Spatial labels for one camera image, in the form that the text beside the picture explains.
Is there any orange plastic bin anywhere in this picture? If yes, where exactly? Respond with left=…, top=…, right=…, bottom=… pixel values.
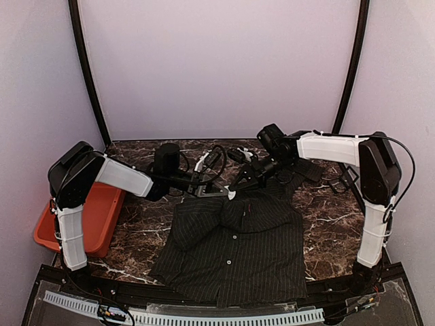
left=33, top=183, right=126, bottom=258

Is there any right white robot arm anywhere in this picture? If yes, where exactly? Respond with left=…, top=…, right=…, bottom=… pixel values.
left=227, top=124, right=406, bottom=295

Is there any black brooch stand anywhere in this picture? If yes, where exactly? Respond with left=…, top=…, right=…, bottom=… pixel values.
left=328, top=166, right=359, bottom=194

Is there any black pinstriped shirt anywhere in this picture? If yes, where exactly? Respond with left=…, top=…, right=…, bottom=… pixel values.
left=150, top=160, right=323, bottom=291

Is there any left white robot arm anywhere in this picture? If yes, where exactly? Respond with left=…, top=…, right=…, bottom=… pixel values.
left=48, top=141, right=228, bottom=296

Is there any black front rail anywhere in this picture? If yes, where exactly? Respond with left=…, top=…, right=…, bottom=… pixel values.
left=37, top=263, right=407, bottom=308

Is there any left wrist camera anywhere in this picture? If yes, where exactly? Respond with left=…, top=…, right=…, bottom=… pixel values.
left=153, top=143, right=181, bottom=176

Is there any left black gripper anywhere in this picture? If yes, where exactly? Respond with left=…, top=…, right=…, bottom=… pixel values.
left=167, top=168, right=230, bottom=199

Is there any white slotted cable duct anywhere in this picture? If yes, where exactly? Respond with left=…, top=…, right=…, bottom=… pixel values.
left=43, top=290, right=325, bottom=325

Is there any left black frame post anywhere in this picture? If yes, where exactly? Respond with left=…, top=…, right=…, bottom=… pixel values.
left=68, top=0, right=112, bottom=148

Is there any black frame post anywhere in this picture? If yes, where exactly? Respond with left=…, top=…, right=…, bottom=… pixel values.
left=68, top=0, right=112, bottom=148
left=332, top=0, right=370, bottom=134

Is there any right black frame post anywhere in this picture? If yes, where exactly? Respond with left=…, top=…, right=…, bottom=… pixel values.
left=332, top=0, right=370, bottom=134

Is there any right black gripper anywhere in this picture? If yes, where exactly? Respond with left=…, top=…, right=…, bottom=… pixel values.
left=228, top=151, right=295, bottom=191

